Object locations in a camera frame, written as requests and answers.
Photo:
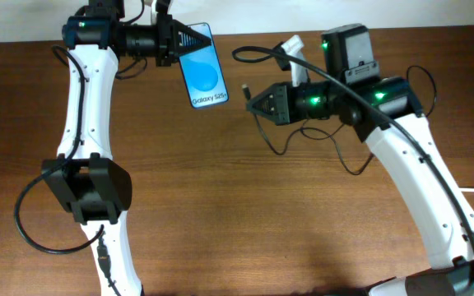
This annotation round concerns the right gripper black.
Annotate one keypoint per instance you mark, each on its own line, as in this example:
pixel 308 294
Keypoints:
pixel 288 104

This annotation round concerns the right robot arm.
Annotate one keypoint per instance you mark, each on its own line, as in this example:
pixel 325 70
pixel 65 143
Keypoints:
pixel 388 117

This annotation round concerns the blue Galaxy smartphone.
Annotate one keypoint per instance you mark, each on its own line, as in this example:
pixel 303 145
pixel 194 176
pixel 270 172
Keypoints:
pixel 202 73

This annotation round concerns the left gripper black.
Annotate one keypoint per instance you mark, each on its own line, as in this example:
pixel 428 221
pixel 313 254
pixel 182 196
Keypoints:
pixel 167 34

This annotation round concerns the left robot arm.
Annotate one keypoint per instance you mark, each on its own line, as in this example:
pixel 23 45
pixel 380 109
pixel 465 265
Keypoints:
pixel 84 177

